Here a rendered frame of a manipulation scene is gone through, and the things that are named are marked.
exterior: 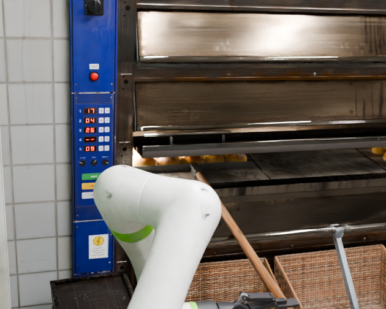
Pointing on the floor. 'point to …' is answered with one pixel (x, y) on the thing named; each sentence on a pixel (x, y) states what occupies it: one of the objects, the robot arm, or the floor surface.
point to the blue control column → (103, 83)
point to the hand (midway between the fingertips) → (285, 308)
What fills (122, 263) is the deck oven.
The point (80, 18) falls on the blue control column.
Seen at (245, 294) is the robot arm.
